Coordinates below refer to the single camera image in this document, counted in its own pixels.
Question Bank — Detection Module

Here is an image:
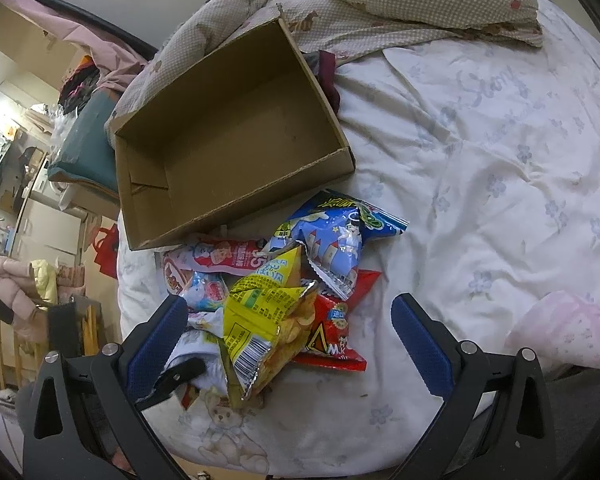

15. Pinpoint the pink puffy jacket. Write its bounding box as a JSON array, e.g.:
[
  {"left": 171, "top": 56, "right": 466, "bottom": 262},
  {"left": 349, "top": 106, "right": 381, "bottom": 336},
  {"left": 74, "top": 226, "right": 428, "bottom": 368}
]
[{"left": 0, "top": 256, "right": 48, "bottom": 344}]

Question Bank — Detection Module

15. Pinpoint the teal cushion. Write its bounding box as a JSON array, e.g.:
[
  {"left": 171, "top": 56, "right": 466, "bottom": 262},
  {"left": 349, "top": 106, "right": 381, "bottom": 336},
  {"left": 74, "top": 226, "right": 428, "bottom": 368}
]
[{"left": 47, "top": 89, "right": 118, "bottom": 200}]

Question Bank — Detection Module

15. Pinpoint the pink snack packet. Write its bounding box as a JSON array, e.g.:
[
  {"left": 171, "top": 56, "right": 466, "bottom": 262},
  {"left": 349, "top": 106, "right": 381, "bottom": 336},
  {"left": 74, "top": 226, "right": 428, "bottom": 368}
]
[{"left": 162, "top": 235, "right": 268, "bottom": 276}]

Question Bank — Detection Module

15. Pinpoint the yellow chips bag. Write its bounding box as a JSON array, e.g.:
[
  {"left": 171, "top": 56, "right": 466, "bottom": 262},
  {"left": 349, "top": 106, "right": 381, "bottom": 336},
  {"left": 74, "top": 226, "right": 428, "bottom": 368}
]
[{"left": 222, "top": 245, "right": 318, "bottom": 401}]

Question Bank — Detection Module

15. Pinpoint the pink floral cloth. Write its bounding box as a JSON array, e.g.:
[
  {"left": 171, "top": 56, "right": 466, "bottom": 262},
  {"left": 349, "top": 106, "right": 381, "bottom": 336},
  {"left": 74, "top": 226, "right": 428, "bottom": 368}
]
[{"left": 504, "top": 290, "right": 600, "bottom": 374}]

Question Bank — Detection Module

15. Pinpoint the white red bread bag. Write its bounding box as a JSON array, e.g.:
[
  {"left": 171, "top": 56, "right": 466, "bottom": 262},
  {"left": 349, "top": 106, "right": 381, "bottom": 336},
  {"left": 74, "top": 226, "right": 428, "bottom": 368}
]
[{"left": 161, "top": 257, "right": 228, "bottom": 337}]

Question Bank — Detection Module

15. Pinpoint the brown cardboard box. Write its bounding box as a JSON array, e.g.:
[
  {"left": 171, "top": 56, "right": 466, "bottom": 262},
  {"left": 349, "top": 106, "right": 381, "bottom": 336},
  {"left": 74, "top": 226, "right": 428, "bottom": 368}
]
[{"left": 112, "top": 20, "right": 355, "bottom": 250}]

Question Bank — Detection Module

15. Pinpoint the white floral bed sheet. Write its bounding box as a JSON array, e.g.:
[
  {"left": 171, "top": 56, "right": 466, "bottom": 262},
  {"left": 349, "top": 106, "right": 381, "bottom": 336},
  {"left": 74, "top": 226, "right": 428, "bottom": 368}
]
[{"left": 145, "top": 0, "right": 600, "bottom": 477}]

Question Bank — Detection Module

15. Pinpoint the red shopping bag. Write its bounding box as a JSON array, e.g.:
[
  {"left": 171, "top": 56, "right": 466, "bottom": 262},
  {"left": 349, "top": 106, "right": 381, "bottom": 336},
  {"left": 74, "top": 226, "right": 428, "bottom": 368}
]
[{"left": 92, "top": 223, "right": 119, "bottom": 280}]

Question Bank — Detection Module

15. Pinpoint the red milk candy bag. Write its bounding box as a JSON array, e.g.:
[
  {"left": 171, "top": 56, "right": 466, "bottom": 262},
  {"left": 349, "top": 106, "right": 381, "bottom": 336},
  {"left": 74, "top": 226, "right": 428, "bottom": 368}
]
[{"left": 292, "top": 270, "right": 381, "bottom": 372}]

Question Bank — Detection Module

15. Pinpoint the checkered bear quilt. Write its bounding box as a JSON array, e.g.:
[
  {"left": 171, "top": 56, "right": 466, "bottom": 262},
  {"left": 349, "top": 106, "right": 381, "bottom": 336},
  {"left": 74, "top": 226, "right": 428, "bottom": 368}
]
[{"left": 106, "top": 0, "right": 543, "bottom": 134}]

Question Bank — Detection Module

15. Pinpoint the blue castle snack bag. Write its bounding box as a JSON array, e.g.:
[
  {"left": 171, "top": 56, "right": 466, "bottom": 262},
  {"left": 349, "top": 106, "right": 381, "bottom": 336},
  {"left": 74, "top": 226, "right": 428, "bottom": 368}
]
[{"left": 263, "top": 188, "right": 408, "bottom": 300}]

